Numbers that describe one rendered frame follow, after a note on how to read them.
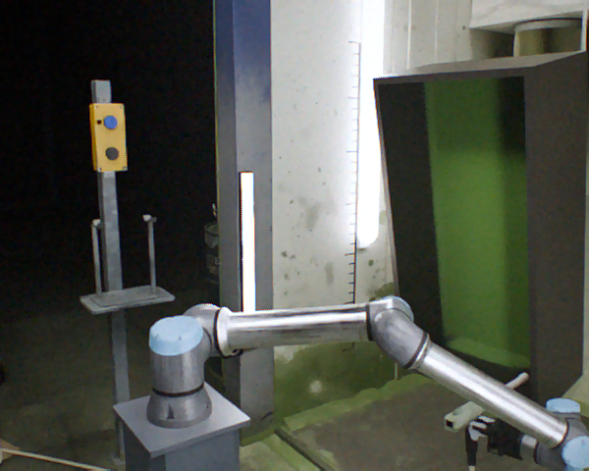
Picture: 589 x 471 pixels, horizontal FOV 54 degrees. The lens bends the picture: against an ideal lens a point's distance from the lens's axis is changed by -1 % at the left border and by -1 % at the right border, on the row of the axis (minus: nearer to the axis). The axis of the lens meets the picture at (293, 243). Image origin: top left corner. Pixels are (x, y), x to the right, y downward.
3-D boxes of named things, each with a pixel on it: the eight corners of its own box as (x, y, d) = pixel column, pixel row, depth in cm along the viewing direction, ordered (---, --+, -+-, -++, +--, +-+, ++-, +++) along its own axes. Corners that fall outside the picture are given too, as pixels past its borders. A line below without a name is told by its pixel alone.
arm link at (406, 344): (383, 315, 151) (612, 449, 147) (385, 300, 163) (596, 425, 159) (360, 350, 154) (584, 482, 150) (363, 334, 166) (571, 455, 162)
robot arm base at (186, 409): (161, 436, 157) (159, 402, 155) (136, 407, 172) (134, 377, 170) (223, 416, 168) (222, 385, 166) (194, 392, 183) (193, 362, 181)
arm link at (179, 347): (142, 390, 162) (138, 331, 158) (166, 366, 178) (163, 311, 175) (193, 394, 159) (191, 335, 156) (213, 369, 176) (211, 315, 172)
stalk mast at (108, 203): (130, 451, 264) (105, 81, 230) (133, 457, 259) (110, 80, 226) (117, 455, 260) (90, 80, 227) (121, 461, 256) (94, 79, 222)
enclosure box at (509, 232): (451, 333, 265) (431, 63, 226) (582, 375, 221) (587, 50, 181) (401, 367, 245) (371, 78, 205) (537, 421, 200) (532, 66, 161)
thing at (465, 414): (456, 481, 185) (455, 415, 181) (445, 476, 189) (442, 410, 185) (531, 427, 216) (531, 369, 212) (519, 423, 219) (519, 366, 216)
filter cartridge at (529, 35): (574, 182, 320) (588, 25, 301) (573, 189, 288) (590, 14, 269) (506, 179, 335) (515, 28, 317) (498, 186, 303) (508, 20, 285)
